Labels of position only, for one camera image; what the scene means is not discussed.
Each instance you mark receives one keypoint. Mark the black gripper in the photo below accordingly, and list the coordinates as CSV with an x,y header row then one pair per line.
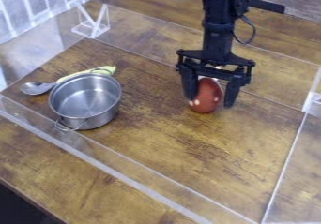
x,y
191,66

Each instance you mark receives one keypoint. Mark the red plush mushroom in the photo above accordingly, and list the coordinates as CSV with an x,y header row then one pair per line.
x,y
208,96

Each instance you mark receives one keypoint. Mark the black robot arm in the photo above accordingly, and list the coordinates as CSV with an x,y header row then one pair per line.
x,y
220,14

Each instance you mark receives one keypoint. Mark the silver metal pot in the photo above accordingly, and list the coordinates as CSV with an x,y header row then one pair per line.
x,y
84,101

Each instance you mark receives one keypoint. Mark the black bar in background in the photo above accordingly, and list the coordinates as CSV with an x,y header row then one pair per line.
x,y
267,6

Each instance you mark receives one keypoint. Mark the clear acrylic triangular stand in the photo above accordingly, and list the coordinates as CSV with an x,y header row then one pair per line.
x,y
89,27

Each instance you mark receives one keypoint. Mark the spoon with yellow-green handle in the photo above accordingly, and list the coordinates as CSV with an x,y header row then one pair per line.
x,y
37,88

